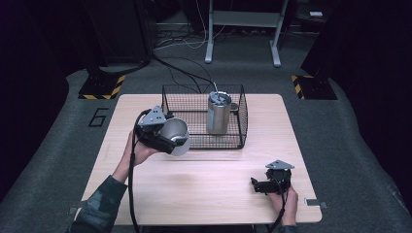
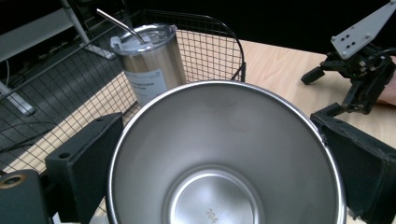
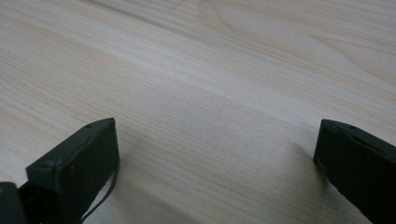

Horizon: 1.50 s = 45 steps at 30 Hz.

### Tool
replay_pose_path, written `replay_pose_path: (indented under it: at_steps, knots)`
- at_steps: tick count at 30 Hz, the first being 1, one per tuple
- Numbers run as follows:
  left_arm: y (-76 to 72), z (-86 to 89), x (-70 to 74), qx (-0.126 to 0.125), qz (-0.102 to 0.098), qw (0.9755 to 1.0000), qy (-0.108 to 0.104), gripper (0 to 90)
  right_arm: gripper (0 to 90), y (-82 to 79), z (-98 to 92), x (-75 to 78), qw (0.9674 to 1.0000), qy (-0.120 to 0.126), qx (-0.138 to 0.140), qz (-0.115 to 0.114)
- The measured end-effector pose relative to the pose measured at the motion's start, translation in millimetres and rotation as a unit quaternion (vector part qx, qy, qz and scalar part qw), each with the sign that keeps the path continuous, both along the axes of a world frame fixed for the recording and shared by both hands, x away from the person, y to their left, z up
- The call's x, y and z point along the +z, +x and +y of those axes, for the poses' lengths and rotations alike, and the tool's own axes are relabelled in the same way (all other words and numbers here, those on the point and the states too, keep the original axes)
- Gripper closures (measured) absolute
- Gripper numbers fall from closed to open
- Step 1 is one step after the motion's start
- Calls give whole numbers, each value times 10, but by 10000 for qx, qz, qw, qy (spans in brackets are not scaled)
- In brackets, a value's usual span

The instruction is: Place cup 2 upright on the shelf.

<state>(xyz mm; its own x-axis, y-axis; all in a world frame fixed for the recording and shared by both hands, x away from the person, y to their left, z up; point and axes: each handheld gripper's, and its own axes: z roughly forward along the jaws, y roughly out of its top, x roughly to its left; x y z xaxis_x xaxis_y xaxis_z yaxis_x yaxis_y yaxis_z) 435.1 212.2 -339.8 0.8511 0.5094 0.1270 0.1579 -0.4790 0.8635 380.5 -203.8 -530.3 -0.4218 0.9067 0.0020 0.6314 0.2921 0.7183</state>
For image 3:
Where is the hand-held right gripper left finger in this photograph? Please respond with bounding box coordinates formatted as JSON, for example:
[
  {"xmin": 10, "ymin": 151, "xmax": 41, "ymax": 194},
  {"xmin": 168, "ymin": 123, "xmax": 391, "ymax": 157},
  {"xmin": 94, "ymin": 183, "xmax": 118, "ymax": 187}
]
[{"xmin": 25, "ymin": 117, "xmax": 121, "ymax": 224}]

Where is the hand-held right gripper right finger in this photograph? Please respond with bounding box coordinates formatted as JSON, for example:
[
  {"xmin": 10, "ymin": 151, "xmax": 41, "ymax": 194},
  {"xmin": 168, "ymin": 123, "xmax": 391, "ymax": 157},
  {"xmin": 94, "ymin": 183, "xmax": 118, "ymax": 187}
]
[{"xmin": 312, "ymin": 119, "xmax": 396, "ymax": 224}]

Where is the right hand-held gripper black cable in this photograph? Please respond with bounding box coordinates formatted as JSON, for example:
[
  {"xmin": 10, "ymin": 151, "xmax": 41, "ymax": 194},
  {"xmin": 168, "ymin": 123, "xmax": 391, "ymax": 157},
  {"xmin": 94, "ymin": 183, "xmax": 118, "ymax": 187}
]
[{"xmin": 81, "ymin": 166, "xmax": 120, "ymax": 224}]

